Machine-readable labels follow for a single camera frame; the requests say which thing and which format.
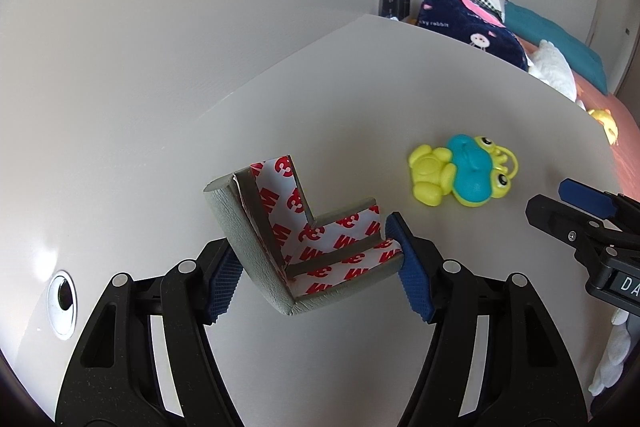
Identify navy printed blanket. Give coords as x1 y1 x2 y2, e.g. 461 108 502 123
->
415 0 531 70

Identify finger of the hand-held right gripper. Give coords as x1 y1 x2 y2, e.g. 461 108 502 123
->
525 193 608 265
558 178 640 222

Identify pink cloth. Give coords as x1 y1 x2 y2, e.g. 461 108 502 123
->
460 0 506 26

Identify yellow chick plush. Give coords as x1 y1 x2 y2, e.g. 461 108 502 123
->
587 107 621 145

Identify white goose plush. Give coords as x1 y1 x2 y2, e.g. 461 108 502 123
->
527 39 586 105

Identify grey desk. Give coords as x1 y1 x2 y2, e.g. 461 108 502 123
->
0 13 626 427

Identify white hanging plush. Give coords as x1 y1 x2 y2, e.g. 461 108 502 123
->
587 311 632 398

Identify white cable grommet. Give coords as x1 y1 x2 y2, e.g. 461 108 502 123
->
46 271 78 340

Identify grey foam corner guard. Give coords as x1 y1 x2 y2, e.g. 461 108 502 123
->
202 154 406 318

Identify bed with pink sheet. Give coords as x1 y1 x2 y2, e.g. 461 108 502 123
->
515 34 640 202

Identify yellow and teal frog toy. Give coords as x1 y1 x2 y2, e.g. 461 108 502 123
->
407 134 518 208

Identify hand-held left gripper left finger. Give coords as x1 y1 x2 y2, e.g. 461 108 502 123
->
55 239 246 427

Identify teal pillow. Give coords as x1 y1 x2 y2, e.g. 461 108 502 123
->
502 1 608 95

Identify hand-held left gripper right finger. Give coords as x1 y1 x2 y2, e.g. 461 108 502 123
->
385 212 588 427

